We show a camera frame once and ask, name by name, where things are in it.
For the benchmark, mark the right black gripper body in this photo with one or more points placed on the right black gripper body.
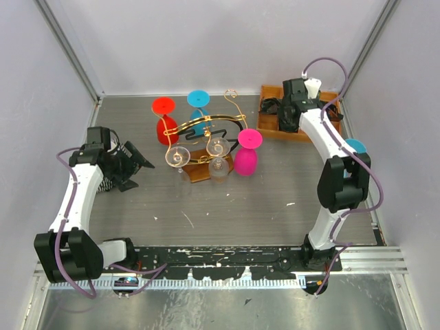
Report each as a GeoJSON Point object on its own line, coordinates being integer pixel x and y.
{"type": "Point", "coordinates": [282, 111]}

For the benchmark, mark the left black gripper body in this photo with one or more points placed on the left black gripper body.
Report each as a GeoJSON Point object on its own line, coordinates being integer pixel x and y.
{"type": "Point", "coordinates": [123, 168]}

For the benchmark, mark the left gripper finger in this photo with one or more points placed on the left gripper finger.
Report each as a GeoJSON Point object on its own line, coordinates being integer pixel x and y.
{"type": "Point", "coordinates": [127, 185]}
{"type": "Point", "coordinates": [136, 156]}

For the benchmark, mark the clear wine glass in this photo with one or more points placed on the clear wine glass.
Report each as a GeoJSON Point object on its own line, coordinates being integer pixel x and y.
{"type": "Point", "coordinates": [218, 167]}
{"type": "Point", "coordinates": [178, 157]}

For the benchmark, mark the pink wine glass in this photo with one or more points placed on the pink wine glass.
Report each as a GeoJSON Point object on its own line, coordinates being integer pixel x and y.
{"type": "Point", "coordinates": [246, 159]}

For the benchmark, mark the blue wine glass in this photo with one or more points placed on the blue wine glass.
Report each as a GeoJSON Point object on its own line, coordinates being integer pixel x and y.
{"type": "Point", "coordinates": [358, 147]}
{"type": "Point", "coordinates": [198, 99]}

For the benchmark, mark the black white striped cloth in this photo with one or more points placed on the black white striped cloth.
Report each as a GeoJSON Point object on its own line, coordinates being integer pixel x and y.
{"type": "Point", "coordinates": [105, 185]}

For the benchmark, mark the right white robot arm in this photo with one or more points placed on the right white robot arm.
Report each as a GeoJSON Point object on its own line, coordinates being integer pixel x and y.
{"type": "Point", "coordinates": [344, 180]}

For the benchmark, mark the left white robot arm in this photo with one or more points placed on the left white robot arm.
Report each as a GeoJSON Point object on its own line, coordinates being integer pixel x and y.
{"type": "Point", "coordinates": [66, 251]}

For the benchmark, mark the red wine glass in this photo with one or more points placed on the red wine glass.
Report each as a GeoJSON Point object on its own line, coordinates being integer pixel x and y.
{"type": "Point", "coordinates": [162, 107]}

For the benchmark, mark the black sock in tray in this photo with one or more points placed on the black sock in tray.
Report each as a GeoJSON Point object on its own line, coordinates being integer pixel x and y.
{"type": "Point", "coordinates": [270, 105]}

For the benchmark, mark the wooden compartment tray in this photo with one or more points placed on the wooden compartment tray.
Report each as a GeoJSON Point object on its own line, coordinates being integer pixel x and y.
{"type": "Point", "coordinates": [268, 125]}

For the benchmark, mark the dark sock right tray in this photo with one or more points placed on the dark sock right tray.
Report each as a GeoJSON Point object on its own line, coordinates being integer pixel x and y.
{"type": "Point", "coordinates": [334, 114]}

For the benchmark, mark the gold wire wine glass rack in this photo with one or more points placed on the gold wire wine glass rack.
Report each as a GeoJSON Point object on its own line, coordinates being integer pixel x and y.
{"type": "Point", "coordinates": [197, 168]}

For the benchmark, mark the black mounting base plate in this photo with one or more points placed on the black mounting base plate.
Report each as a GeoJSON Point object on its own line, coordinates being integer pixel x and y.
{"type": "Point", "coordinates": [224, 262]}

